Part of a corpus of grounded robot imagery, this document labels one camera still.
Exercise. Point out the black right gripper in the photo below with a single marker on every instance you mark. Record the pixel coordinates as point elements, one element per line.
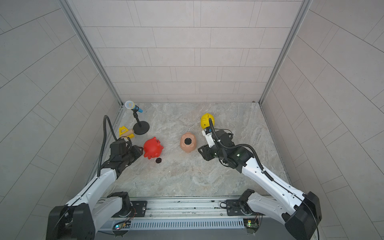
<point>206,151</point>

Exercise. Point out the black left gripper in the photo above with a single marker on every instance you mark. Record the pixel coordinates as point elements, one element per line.
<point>138,152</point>

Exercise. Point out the red piggy bank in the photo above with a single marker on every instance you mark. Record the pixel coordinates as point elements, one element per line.
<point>152,148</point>

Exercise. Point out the pink piggy bank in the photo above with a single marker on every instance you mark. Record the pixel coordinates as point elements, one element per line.
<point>188,148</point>

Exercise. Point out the black plug front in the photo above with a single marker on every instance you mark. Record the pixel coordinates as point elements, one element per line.
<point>188,141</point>

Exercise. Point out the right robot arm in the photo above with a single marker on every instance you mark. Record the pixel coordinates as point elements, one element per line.
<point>276,192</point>

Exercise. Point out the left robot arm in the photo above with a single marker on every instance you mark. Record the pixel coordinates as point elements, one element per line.
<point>81,217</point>

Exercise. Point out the yellow piggy bank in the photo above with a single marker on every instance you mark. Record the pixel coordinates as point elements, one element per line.
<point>207,120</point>

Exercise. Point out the toy microphone on stand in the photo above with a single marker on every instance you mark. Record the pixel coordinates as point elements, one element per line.
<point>141,127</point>

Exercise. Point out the left circuit board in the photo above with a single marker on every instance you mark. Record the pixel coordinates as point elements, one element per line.
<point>122,225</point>

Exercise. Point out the circuit board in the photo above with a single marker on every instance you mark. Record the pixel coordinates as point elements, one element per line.
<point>122,225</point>
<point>251,225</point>

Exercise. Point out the right circuit board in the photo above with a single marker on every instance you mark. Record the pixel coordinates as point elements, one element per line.
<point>251,225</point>

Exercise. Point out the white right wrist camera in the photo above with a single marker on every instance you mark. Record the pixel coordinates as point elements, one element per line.
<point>207,133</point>

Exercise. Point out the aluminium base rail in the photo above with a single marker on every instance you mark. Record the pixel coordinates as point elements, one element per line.
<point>188,207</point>

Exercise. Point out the aluminium corner post left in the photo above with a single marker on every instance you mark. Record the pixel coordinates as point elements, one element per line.
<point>89,49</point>

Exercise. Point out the aluminium corner post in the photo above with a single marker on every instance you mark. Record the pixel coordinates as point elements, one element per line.
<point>89,49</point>
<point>304,8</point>

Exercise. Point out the aluminium corner post right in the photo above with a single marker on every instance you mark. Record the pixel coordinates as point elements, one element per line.
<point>304,8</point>

